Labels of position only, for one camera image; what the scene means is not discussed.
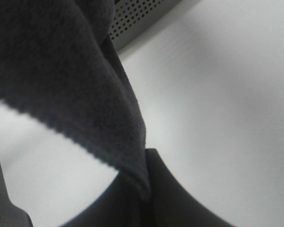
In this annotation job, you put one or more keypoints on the grey perforated plastic basket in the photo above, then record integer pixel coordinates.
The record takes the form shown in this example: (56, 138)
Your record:
(133, 17)

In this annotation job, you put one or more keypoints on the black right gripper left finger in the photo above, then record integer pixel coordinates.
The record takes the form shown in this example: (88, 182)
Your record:
(118, 206)

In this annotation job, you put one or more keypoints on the dark grey towel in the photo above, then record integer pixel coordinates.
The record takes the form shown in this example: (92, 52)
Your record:
(58, 64)

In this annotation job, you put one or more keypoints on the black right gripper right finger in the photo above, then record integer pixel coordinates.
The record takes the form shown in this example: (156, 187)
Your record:
(171, 205)

